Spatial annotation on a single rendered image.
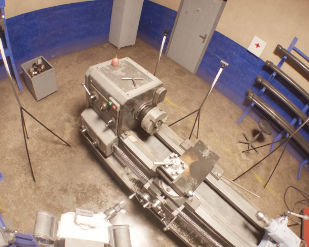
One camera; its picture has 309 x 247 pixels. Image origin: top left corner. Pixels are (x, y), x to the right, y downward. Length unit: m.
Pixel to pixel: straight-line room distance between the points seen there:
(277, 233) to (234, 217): 0.53
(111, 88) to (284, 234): 2.00
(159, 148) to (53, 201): 1.52
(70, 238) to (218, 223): 1.25
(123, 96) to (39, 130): 1.93
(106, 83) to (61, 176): 1.48
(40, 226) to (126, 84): 1.23
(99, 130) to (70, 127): 1.15
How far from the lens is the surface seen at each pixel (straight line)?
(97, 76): 1.67
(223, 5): 4.24
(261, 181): 3.55
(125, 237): 1.04
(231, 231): 1.80
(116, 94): 1.49
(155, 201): 1.48
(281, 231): 1.77
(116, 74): 1.65
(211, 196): 1.89
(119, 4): 4.79
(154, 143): 1.93
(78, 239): 0.96
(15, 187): 2.74
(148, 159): 1.67
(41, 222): 0.98
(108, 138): 1.79
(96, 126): 1.89
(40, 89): 3.37
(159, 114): 1.53
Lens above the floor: 2.28
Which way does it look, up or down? 48 degrees down
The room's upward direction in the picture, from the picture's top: 19 degrees clockwise
